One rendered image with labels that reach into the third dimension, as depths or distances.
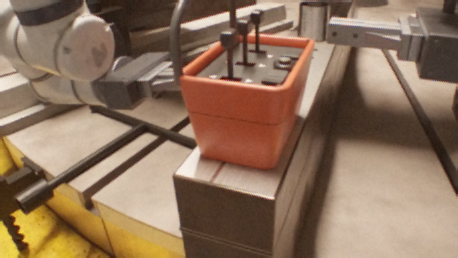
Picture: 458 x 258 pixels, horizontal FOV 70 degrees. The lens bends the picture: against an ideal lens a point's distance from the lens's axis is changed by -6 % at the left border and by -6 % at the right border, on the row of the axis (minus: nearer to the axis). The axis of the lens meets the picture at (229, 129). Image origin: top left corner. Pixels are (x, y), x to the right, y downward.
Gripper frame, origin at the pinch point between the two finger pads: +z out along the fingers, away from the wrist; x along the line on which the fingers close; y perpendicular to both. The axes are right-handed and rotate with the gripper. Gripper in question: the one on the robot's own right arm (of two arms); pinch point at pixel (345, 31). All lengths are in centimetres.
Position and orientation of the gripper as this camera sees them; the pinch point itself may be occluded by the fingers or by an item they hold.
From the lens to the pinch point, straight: 44.6
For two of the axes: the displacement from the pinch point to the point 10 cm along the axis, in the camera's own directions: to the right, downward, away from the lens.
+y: -0.3, -8.6, -5.2
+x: -3.7, 4.9, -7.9
